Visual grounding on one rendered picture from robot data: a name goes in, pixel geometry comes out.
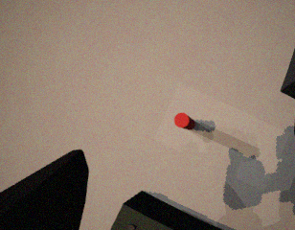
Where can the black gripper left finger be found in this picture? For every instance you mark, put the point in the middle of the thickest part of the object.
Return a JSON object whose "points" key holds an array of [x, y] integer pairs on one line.
{"points": [[51, 199]]}

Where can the dark red peg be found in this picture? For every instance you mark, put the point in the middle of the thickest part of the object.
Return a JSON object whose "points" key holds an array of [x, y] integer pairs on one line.
{"points": [[184, 121]]}

